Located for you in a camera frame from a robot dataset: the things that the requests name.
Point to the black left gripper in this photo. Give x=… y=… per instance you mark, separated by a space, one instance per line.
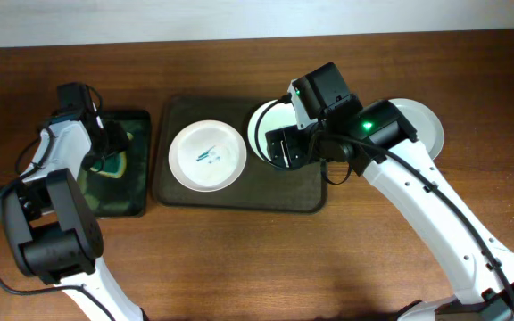
x=111 y=140

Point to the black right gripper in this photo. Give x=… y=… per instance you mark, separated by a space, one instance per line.
x=291 y=135

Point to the black water tray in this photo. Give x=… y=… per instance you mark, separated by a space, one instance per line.
x=126 y=196

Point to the yellow green sponge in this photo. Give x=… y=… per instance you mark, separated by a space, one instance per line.
x=115 y=161

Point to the pink plate with green stain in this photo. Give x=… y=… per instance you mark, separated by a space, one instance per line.
x=207 y=156

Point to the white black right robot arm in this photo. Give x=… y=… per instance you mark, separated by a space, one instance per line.
x=384 y=143

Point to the light grey plate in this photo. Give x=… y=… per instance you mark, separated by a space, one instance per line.
x=429 y=128

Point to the dark brown serving tray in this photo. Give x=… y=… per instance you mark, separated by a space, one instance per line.
x=259 y=187

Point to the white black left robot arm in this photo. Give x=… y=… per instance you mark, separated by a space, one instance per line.
x=51 y=231

